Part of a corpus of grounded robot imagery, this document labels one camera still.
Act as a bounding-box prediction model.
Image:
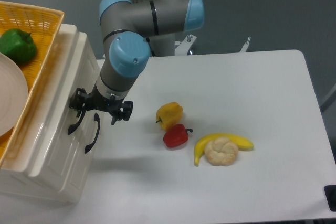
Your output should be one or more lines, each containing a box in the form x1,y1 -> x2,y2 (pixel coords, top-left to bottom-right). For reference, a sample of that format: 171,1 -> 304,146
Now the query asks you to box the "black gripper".
69,87 -> 133,125

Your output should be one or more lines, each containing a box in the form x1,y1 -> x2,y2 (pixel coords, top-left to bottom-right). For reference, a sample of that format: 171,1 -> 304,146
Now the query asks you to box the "black top drawer handle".
67,109 -> 86,135

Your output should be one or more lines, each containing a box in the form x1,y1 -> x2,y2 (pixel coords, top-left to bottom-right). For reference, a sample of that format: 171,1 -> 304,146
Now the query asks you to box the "black drawer handle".
84,112 -> 101,154
67,109 -> 86,135

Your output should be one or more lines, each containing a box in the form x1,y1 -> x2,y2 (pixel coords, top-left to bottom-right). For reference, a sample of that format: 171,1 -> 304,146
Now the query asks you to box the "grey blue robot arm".
69,0 -> 205,122

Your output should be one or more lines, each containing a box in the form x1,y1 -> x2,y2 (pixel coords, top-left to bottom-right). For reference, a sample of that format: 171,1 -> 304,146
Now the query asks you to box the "white drawer cabinet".
1,24 -> 100,202

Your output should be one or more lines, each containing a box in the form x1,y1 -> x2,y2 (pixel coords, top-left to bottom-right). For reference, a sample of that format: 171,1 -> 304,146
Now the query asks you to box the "yellow bell pepper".
156,102 -> 183,131

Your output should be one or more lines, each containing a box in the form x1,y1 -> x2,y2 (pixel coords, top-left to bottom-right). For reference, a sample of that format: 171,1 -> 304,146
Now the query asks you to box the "red bell pepper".
163,124 -> 194,148

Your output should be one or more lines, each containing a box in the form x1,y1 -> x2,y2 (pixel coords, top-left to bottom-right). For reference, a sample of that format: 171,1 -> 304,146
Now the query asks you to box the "beige plate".
1,54 -> 28,135

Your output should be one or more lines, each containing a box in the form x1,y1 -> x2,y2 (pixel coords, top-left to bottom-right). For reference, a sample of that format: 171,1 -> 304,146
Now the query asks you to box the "yellow woven basket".
1,1 -> 65,164

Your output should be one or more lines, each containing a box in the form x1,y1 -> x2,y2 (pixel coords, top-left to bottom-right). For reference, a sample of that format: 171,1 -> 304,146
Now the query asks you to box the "green bell pepper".
1,28 -> 37,65

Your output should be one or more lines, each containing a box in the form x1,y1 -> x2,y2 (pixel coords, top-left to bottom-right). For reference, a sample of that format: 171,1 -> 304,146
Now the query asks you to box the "round bread roll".
204,137 -> 239,166

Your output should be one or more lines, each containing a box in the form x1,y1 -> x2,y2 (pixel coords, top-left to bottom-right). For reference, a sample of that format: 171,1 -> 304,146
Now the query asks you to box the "yellow banana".
194,132 -> 254,167

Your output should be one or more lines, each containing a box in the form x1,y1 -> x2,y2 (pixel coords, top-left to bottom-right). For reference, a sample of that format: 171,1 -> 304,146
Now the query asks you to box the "black object at table edge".
324,185 -> 336,212

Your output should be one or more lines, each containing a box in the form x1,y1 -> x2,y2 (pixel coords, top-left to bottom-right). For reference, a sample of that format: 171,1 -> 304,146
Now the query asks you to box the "black lower drawer handle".
84,112 -> 101,154

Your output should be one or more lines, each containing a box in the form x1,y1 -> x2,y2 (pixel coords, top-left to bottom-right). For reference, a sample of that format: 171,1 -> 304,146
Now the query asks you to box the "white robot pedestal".
147,34 -> 175,57

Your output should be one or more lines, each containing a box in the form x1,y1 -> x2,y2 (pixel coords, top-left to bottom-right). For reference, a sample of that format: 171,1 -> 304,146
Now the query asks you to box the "white metal base frame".
174,34 -> 251,56

